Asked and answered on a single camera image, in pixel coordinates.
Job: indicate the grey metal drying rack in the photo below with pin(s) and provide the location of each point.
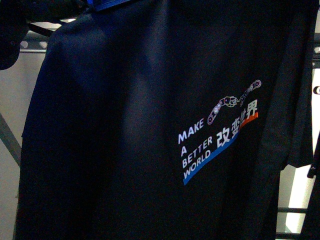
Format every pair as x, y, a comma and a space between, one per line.
35, 42

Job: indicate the black printed t-shirt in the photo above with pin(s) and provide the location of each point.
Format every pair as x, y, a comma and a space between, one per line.
168, 120

